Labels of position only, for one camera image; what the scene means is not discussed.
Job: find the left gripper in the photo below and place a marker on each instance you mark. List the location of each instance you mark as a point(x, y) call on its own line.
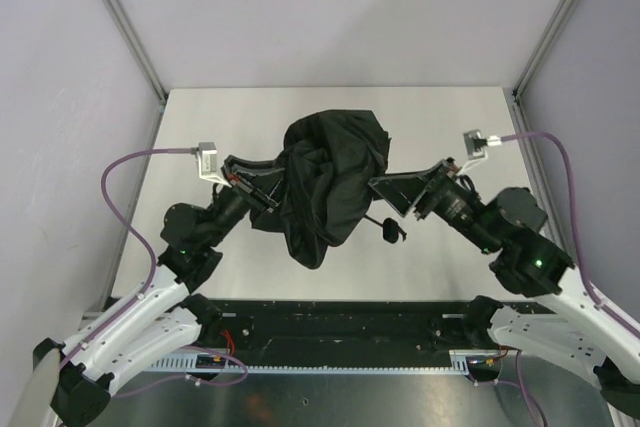
point(251, 186)

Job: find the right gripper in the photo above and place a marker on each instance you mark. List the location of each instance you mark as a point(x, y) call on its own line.
point(426, 190)

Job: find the black folding umbrella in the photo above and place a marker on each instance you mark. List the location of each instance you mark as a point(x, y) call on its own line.
point(328, 158)

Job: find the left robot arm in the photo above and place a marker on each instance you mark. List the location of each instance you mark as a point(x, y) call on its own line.
point(164, 312)

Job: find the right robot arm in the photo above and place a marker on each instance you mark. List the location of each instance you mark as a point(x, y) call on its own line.
point(601, 344)

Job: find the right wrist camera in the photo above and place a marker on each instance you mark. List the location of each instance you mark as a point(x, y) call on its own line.
point(477, 146)

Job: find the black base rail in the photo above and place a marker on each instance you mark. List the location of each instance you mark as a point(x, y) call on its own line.
point(348, 334)

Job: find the grey cable duct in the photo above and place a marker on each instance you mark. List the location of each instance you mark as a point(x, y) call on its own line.
point(455, 362)

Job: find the right aluminium frame post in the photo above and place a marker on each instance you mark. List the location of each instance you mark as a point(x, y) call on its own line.
point(551, 34)

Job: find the aluminium frame post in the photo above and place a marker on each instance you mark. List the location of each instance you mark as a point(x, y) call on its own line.
point(134, 44)
point(551, 34)

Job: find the left aluminium frame post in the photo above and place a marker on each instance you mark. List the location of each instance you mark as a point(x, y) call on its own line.
point(134, 44)

